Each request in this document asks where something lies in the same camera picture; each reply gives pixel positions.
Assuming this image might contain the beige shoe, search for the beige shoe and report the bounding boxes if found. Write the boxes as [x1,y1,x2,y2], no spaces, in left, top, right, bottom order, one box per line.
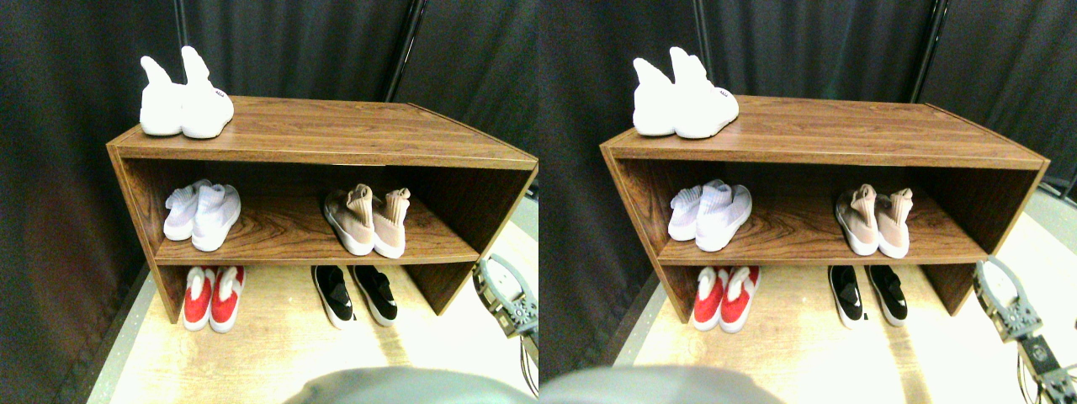
[372,188,412,259]
[875,188,915,259]
[324,184,377,257]
[836,184,882,257]

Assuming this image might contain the curtain stand pole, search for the curtain stand pole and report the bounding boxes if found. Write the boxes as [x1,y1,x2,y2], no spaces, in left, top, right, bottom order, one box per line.
[173,0,189,66]
[383,0,423,104]
[693,0,714,61]
[910,0,952,105]

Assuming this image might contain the red shoe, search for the red shoe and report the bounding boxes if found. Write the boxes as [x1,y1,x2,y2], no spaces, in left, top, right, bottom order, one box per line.
[719,266,761,334]
[209,266,247,334]
[692,267,729,332]
[183,267,217,332]

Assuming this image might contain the brown shoe rack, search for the brown shoe rack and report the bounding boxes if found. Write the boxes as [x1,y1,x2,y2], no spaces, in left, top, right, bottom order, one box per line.
[599,95,1051,325]
[106,95,539,325]

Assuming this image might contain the white shoe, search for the white shoe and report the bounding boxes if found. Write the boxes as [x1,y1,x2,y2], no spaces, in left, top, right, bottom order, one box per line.
[140,56,186,137]
[180,45,236,140]
[633,57,681,137]
[670,46,740,140]

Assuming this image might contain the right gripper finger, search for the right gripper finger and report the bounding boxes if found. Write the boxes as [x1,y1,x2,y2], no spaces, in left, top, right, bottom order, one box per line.
[472,255,517,338]
[491,255,539,337]
[990,256,1043,342]
[974,256,1016,342]

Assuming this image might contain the pale lilac shoe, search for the pale lilac shoe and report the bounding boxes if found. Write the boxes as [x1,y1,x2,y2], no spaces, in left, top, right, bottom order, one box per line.
[695,179,753,253]
[192,184,242,253]
[163,179,211,242]
[668,185,708,242]

